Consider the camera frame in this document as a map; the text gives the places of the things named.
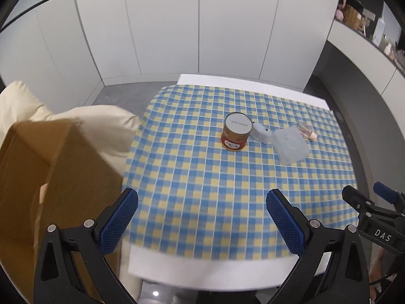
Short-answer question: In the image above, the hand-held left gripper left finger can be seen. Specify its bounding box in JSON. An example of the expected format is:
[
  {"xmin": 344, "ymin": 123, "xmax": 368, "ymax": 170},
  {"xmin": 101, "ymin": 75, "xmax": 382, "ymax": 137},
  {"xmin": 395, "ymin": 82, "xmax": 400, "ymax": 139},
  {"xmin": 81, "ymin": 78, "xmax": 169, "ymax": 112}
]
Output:
[{"xmin": 33, "ymin": 187, "xmax": 139, "ymax": 304}]

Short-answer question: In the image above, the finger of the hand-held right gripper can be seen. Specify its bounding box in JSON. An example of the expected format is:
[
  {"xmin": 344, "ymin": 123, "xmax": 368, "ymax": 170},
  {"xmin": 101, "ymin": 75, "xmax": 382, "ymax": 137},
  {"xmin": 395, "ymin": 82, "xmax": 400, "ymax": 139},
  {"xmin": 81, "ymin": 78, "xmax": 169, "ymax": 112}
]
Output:
[
  {"xmin": 373, "ymin": 182, "xmax": 405, "ymax": 210},
  {"xmin": 342, "ymin": 185, "xmax": 380, "ymax": 219}
]

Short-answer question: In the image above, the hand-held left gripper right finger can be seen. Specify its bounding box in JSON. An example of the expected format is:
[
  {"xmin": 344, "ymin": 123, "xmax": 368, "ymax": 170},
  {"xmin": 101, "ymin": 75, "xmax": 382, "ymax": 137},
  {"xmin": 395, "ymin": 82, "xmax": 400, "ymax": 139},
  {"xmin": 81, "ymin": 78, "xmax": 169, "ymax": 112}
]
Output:
[{"xmin": 266, "ymin": 189, "xmax": 370, "ymax": 304}]

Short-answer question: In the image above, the translucent jar white lid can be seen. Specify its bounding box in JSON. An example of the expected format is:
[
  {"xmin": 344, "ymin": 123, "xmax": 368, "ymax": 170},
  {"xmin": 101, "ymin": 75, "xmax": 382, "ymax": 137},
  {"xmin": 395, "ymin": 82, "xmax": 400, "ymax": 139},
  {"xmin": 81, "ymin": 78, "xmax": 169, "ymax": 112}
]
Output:
[{"xmin": 271, "ymin": 126, "xmax": 310, "ymax": 166}]

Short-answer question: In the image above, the glass bottle pink cap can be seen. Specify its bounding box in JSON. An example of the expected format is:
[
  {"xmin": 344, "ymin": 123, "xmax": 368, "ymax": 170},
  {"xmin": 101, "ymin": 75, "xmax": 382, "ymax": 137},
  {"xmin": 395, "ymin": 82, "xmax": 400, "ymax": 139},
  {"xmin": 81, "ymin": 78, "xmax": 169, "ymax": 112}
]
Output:
[{"xmin": 297, "ymin": 122, "xmax": 318, "ymax": 141}]

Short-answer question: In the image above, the red tin can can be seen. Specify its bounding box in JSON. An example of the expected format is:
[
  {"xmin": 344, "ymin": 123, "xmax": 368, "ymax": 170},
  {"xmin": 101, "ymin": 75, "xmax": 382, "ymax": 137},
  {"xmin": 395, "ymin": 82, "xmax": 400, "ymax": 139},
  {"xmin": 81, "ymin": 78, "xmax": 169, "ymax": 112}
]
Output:
[{"xmin": 220, "ymin": 112, "xmax": 253, "ymax": 151}]

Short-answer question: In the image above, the brown cardboard box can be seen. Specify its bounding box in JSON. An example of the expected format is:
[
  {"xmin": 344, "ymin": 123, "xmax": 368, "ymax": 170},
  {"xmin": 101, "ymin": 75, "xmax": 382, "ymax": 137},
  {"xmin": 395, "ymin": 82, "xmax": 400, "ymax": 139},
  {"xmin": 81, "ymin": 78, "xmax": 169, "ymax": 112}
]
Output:
[{"xmin": 0, "ymin": 118, "xmax": 127, "ymax": 304}]

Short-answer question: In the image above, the blue yellow checkered tablecloth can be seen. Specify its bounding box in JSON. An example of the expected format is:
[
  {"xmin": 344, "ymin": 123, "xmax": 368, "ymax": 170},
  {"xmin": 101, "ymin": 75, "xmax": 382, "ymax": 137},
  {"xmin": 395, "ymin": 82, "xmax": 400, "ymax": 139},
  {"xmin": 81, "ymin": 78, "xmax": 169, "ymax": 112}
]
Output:
[{"xmin": 122, "ymin": 84, "xmax": 359, "ymax": 262}]

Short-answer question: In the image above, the cream padded chair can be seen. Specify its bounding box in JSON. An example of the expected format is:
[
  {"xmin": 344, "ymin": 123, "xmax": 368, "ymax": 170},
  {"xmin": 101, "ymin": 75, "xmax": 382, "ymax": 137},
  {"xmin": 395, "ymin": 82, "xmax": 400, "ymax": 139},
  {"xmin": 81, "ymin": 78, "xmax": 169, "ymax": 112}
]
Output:
[{"xmin": 0, "ymin": 81, "xmax": 143, "ymax": 304}]

